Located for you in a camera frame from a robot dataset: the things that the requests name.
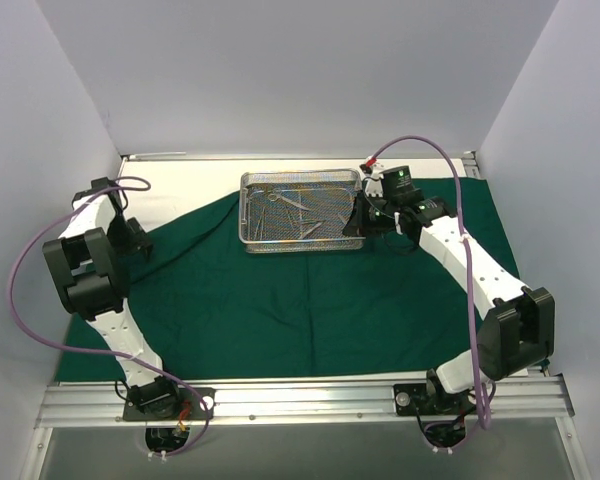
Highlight metal mesh instrument tray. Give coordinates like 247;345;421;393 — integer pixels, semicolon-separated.
238;169;364;254

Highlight green surgical cloth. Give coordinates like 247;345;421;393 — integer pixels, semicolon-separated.
53;177;551;382

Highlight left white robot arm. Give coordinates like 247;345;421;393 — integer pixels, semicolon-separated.
42;177;182;419

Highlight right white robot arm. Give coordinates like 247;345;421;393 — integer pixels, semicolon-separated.
343;193;555;413

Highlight silver surgical scissors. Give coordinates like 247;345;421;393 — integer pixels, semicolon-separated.
266;191;309;211

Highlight silver forceps centre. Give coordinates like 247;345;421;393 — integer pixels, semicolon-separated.
286;210;324;240

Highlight silver forceps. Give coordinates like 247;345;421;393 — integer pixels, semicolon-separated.
286;210;324;240
254;209;266;241

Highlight silver forceps left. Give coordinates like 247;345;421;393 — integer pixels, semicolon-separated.
254;209;266;241

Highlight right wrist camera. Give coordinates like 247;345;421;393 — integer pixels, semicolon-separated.
381;166;420;205

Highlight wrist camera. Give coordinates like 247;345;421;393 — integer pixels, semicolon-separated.
381;166;420;205
88;177;117;196

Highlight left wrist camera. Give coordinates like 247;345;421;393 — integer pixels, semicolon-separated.
88;177;117;196

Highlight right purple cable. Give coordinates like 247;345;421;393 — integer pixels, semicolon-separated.
369;134;496;446

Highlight purple cable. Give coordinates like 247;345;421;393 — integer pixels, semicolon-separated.
369;134;496;446
8;175;215;459

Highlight aluminium right side rail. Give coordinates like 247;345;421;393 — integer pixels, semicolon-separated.
461;151;482;180

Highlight aluminium rail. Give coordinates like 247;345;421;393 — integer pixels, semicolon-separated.
461;151;482;180
36;370;575;428

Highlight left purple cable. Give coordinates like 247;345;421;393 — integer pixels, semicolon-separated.
8;175;215;459

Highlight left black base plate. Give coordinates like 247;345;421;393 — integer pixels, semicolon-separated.
122;387;215;422

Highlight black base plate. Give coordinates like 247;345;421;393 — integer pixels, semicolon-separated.
122;387;215;422
392;382;476;417

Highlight aluminium front rail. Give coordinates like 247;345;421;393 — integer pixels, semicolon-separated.
36;370;575;428

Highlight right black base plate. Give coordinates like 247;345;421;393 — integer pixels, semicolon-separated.
392;382;476;417

